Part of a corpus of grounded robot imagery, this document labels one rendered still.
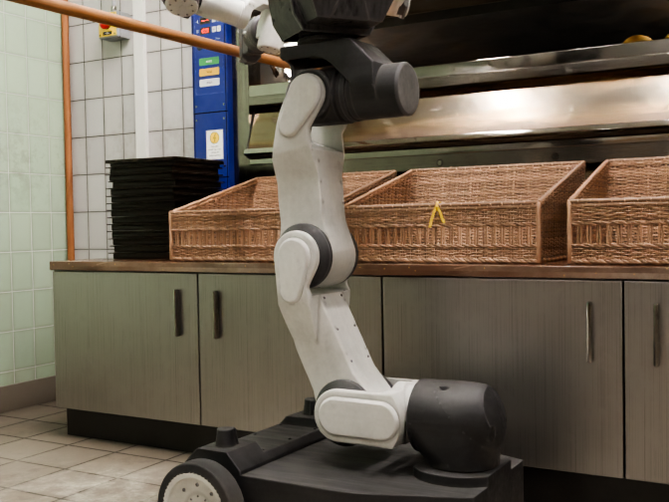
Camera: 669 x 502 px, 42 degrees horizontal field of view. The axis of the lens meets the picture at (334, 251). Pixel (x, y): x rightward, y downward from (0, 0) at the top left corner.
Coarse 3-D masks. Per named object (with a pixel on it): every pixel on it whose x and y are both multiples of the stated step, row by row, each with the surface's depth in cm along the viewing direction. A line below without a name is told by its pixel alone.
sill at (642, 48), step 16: (592, 48) 248; (608, 48) 246; (624, 48) 244; (640, 48) 242; (656, 48) 240; (448, 64) 270; (464, 64) 268; (480, 64) 265; (496, 64) 263; (512, 64) 260; (528, 64) 258; (544, 64) 256; (256, 96) 307
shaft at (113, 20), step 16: (16, 0) 184; (32, 0) 187; (48, 0) 190; (80, 16) 199; (96, 16) 203; (112, 16) 207; (144, 32) 218; (160, 32) 222; (176, 32) 227; (208, 48) 240; (224, 48) 245; (272, 64) 266; (288, 64) 272
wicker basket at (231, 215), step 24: (240, 192) 295; (264, 192) 301; (360, 192) 255; (192, 216) 260; (216, 216) 256; (240, 216) 251; (264, 216) 247; (192, 240) 261; (216, 240) 256; (240, 240) 296; (264, 240) 296
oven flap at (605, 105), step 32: (448, 96) 274; (480, 96) 268; (512, 96) 263; (544, 96) 257; (576, 96) 252; (608, 96) 248; (640, 96) 243; (256, 128) 308; (352, 128) 287; (384, 128) 281; (416, 128) 275; (448, 128) 270; (480, 128) 264; (512, 128) 259; (544, 128) 252; (576, 128) 247; (608, 128) 242; (640, 128) 239
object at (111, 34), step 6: (114, 12) 329; (120, 12) 330; (102, 30) 332; (108, 30) 331; (114, 30) 329; (120, 30) 330; (126, 30) 333; (102, 36) 332; (108, 36) 331; (114, 36) 330; (120, 36) 330; (126, 36) 333
